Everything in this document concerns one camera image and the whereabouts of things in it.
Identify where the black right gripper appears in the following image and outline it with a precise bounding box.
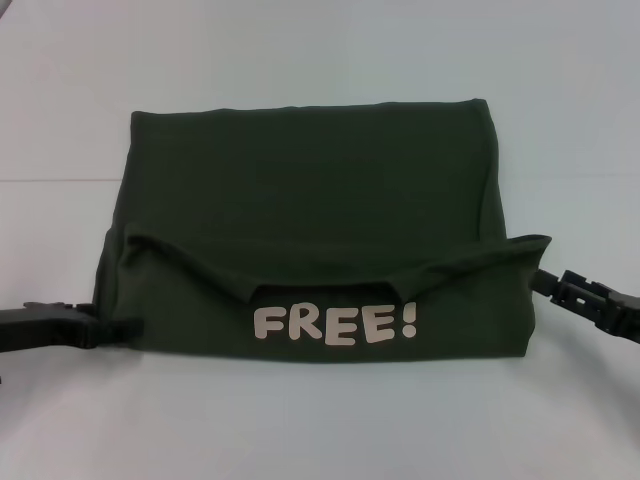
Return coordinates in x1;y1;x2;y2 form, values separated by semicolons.
530;267;640;345

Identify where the dark green shirt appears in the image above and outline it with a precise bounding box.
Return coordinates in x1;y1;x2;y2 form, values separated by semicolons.
92;97;554;362

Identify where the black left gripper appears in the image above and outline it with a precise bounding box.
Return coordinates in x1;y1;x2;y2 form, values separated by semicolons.
0;300;145;357

